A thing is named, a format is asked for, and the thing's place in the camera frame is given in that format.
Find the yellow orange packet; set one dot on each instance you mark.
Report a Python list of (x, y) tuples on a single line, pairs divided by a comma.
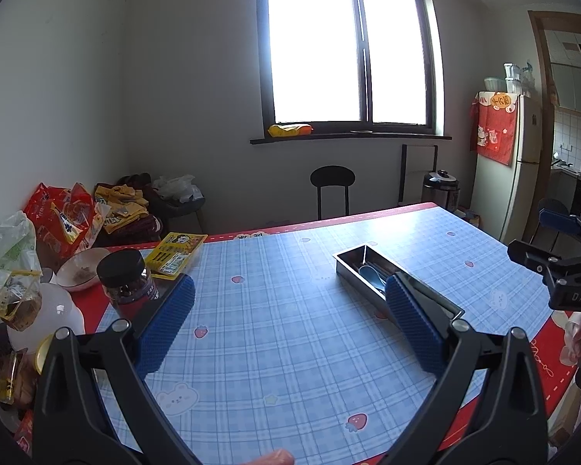
[(290, 131)]

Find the blue plaid tablecloth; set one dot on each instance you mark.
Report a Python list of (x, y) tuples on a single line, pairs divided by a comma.
[(281, 310)]

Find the white plastic bag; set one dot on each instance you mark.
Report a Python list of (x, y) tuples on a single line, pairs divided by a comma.
[(174, 186)]

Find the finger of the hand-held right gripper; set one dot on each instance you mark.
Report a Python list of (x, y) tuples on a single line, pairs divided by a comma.
[(527, 252), (557, 220)]

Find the yellow snack packet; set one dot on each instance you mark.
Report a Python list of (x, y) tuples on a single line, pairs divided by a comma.
[(174, 252)]

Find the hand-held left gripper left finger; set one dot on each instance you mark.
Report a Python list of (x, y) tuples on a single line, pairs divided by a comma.
[(167, 322)]

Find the dark windowsill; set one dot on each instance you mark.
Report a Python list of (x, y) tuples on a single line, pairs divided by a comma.
[(392, 136)]

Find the pile of yellow packets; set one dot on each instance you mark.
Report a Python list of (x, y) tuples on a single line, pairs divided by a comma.
[(118, 208)]

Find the person's right hand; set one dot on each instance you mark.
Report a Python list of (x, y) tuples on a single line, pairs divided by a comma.
[(573, 339)]

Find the black round stool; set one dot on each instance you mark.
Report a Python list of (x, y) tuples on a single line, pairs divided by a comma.
[(332, 177)]

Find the yellow round lid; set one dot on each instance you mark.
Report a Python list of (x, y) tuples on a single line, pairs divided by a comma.
[(42, 356)]

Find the ceramic bowl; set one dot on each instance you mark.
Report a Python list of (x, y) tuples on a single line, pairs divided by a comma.
[(82, 271)]

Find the small yellow packet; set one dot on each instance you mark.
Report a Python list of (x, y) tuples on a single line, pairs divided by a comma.
[(9, 378)]

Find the wooden door frame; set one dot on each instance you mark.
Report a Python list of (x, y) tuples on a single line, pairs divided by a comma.
[(542, 43)]

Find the stainless steel tray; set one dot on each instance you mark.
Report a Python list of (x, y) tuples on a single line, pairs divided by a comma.
[(351, 257)]

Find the clear plastic bag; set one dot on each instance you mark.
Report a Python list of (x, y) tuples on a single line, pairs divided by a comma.
[(9, 247)]

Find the electric pressure cooker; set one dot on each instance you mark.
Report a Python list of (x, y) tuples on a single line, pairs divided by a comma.
[(440, 191)]

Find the black folding frame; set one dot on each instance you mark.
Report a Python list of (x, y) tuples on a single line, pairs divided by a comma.
[(403, 174)]

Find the clear bag of snacks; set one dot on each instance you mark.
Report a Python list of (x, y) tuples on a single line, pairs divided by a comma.
[(9, 300)]

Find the red printed cloth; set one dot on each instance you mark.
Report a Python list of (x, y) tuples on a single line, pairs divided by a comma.
[(494, 131)]

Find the dark red cloth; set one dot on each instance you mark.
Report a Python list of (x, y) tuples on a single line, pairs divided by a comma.
[(143, 227)]

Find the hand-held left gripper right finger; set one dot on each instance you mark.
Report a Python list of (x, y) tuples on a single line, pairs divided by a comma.
[(414, 324)]

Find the dark low stool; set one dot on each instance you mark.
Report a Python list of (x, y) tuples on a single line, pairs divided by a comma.
[(184, 206)]

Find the black chair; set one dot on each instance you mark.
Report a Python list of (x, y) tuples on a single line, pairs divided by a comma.
[(552, 205)]

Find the clear containers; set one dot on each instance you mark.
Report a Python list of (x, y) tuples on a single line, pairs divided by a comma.
[(511, 77)]

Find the jar with black lid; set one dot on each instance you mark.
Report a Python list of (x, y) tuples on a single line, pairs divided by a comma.
[(123, 276)]

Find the white plastic container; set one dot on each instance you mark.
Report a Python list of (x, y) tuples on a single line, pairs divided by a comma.
[(53, 315)]

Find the dark framed window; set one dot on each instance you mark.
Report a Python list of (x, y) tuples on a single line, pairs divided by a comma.
[(314, 43)]

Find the white refrigerator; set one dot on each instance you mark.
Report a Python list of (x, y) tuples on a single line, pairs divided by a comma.
[(503, 193)]

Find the person's left hand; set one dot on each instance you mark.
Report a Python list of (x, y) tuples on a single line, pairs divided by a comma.
[(276, 457)]

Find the red snack bag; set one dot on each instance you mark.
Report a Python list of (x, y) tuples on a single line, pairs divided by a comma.
[(48, 223)]

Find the blue spoon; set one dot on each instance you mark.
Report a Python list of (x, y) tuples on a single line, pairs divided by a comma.
[(370, 273)]

